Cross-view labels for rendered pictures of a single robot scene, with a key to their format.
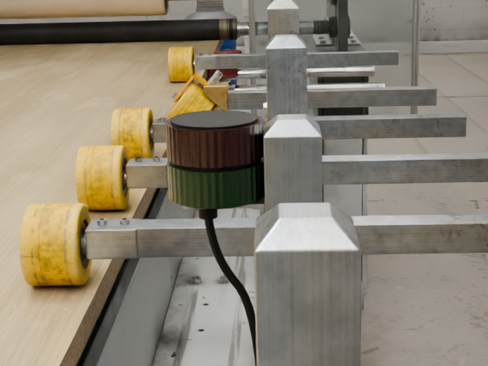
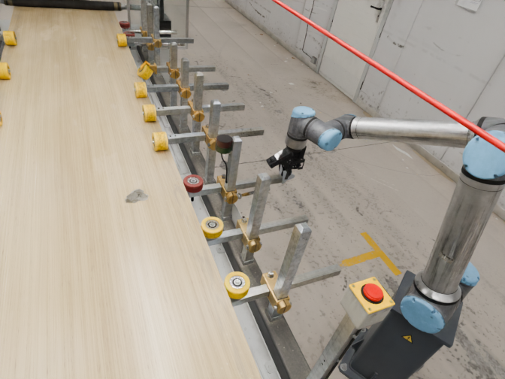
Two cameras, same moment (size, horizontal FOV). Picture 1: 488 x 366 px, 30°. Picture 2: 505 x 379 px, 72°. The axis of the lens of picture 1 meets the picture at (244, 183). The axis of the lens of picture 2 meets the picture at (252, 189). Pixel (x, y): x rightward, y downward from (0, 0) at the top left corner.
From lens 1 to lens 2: 0.87 m
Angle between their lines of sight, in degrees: 37
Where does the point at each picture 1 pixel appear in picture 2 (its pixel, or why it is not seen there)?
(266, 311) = (261, 185)
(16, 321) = (160, 161)
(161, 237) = (184, 138)
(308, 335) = (264, 186)
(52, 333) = (170, 164)
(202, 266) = not seen: hidden behind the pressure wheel
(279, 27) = (198, 80)
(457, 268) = not seen: hidden behind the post
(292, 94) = (217, 112)
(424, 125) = (219, 86)
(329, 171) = (206, 109)
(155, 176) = (164, 113)
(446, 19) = not seen: outside the picture
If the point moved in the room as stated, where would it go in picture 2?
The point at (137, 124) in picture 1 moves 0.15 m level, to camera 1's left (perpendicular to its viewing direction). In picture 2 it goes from (143, 88) to (113, 89)
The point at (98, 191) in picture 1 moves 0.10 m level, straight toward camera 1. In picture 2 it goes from (151, 118) to (159, 128)
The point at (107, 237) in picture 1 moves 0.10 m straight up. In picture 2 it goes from (173, 139) to (173, 119)
